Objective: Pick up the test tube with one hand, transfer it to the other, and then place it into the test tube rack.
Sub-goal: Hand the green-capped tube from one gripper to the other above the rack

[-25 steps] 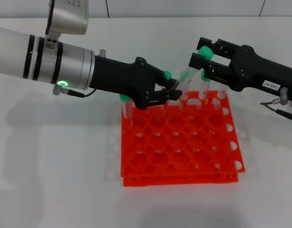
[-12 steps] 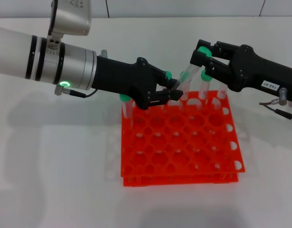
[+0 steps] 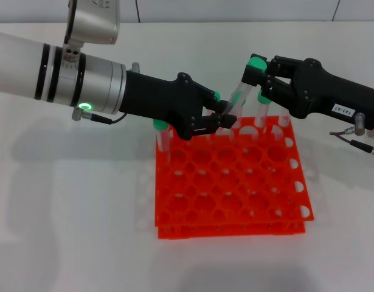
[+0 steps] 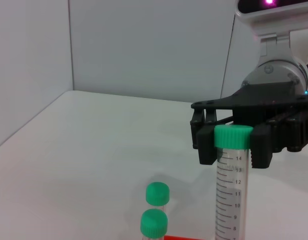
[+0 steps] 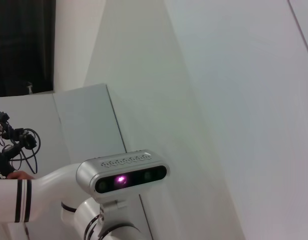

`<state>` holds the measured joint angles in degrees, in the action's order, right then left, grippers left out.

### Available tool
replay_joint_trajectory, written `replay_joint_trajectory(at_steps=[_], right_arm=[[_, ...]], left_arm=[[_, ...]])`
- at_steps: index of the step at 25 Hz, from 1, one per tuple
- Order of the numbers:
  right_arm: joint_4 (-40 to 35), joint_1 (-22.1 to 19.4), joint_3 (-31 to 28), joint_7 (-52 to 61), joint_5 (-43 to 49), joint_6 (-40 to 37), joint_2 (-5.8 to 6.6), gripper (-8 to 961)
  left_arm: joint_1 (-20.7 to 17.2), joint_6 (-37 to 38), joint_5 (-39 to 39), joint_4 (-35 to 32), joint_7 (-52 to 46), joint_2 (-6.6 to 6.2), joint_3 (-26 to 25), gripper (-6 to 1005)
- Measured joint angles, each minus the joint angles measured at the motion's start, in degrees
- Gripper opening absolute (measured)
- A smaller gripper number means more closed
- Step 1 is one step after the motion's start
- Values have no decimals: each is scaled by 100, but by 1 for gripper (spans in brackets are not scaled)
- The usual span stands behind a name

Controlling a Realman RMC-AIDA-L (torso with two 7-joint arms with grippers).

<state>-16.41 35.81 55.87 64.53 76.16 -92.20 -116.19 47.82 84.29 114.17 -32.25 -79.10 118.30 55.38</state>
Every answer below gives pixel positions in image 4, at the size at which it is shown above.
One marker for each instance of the orange plastic test tube rack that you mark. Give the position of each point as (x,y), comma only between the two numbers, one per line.
(183,238)

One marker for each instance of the clear test tube green cap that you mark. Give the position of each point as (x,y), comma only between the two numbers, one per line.
(157,193)
(153,222)
(232,136)

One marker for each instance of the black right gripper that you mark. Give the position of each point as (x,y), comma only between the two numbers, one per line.
(269,100)

